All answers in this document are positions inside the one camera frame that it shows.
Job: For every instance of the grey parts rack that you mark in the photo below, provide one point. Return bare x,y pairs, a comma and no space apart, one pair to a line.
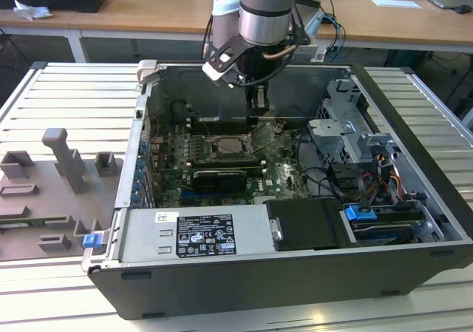
44,199

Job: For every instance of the black plastic shroud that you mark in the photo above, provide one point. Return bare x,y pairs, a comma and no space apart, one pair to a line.
306,225

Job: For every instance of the black RAM slot bank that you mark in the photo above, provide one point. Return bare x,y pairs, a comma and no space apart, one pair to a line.
225,162
221,126

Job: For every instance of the white paper sheet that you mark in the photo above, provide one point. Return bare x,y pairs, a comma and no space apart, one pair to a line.
395,3

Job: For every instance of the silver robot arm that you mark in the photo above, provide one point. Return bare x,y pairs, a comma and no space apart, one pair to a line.
264,10

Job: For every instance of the blue case latch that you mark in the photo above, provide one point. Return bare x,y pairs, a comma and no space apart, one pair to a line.
91,240

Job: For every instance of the green motherboard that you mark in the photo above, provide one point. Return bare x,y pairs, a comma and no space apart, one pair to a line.
281,176

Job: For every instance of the black rear fan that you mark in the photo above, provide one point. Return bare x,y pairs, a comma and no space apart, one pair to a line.
179,111

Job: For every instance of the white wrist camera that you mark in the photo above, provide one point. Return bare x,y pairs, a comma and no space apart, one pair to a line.
218,69

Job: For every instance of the black hard disk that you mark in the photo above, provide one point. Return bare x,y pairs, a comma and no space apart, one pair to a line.
382,230

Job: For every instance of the black graphics card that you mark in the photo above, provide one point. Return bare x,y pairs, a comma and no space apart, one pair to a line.
220,182

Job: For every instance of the grey power supply unit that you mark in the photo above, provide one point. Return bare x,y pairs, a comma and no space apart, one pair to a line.
148,236

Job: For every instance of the CPU socket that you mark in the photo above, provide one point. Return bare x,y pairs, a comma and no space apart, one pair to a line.
214,151

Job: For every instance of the metal drive cage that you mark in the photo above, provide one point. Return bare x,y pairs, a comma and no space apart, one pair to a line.
343,132

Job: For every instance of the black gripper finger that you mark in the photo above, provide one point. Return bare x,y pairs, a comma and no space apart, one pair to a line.
255,103

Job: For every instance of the black open PC case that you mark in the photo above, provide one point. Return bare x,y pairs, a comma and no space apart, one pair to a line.
258,287

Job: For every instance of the crumpled white paper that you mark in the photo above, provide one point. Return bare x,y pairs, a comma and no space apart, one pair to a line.
31,9

